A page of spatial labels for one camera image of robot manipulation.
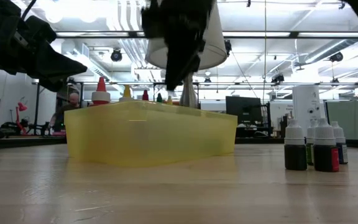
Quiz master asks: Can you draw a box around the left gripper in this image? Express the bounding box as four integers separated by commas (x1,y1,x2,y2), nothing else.
0,0,88,93

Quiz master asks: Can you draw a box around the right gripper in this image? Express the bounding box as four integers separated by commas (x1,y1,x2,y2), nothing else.
140,0,214,92

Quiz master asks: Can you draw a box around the orange food coloring bottle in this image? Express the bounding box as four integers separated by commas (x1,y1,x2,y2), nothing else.
119,84,135,103

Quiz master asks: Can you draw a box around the person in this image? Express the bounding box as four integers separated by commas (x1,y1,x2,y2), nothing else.
54,92,83,135

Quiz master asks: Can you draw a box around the white shade table lamp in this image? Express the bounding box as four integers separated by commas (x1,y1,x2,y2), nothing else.
144,0,229,109

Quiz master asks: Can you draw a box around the black-legged background table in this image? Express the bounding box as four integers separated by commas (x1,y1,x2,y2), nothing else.
31,81,85,135

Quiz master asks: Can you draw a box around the red desk lamp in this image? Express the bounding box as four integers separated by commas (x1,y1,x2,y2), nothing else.
16,96,29,134

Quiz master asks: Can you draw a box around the black desk monitor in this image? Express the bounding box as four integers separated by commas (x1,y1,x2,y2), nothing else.
225,95,262,127

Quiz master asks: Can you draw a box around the yellow translucent plastic bin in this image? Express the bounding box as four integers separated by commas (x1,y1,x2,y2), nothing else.
63,100,238,169

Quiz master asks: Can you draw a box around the small dropper bottle green label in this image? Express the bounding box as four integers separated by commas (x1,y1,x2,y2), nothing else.
305,120,318,166

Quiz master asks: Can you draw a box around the small white-cap dropper bottle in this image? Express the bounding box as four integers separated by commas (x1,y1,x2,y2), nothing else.
283,119,308,171

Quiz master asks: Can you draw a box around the small dropper bottle blue label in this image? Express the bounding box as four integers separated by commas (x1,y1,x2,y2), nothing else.
330,121,349,165

